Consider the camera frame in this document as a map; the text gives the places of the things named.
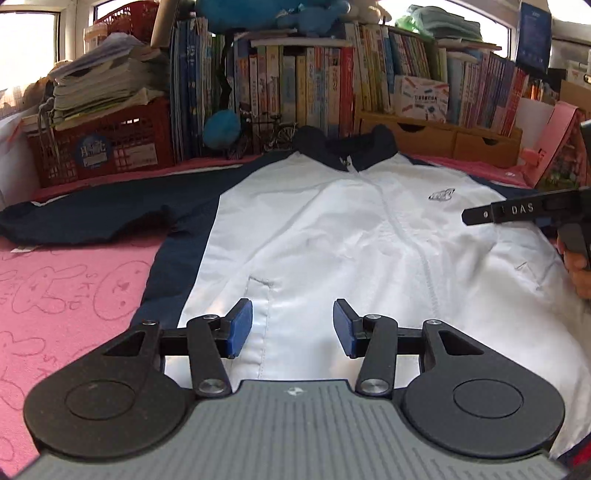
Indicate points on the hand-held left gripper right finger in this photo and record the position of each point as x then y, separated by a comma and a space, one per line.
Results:
344, 332

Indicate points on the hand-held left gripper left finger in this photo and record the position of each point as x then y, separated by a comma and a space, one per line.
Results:
240, 327

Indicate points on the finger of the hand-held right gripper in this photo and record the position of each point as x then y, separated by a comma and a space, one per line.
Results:
508, 210

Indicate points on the navy and white jacket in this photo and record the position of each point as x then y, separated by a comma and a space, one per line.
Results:
323, 221

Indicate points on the person's right hand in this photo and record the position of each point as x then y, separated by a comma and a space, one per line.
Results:
579, 279

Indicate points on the pink triangular toy house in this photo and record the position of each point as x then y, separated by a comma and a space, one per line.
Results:
561, 147

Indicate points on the white paper sheet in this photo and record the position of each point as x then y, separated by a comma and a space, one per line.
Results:
533, 115

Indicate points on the wooden drawer organizer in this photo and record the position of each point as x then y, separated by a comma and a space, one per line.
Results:
429, 138

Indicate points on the row of pink red books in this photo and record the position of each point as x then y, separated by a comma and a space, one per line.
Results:
485, 92

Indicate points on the white printed cardboard box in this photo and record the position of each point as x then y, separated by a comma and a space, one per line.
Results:
422, 99

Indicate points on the pink rabbit-print blanket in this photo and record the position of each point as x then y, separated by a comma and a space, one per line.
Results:
69, 286

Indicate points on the row of yellow green books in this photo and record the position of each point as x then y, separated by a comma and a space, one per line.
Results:
378, 60

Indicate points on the miniature bicycle model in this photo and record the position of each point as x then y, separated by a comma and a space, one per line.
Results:
281, 134

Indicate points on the blue pompom ball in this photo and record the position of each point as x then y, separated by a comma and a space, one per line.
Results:
221, 129

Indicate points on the stack of green cloths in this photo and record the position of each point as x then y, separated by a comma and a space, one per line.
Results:
443, 21

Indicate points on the large red plastic basket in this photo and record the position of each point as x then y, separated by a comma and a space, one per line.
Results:
138, 138

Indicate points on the pink white rabbit plush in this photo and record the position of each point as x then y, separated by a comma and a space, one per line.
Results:
369, 9

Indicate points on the row of tall colourful books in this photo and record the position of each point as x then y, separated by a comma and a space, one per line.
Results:
277, 83

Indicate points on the blue cat plush toy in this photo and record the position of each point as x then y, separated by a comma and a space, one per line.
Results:
314, 18

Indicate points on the white paper bag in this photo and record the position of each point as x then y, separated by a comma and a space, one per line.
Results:
14, 161

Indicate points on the stack of papers and booklets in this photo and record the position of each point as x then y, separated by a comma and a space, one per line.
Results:
101, 78

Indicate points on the cardboard tube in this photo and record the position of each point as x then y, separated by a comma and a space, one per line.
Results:
164, 23

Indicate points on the small red plastic basket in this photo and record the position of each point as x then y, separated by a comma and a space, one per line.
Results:
129, 11

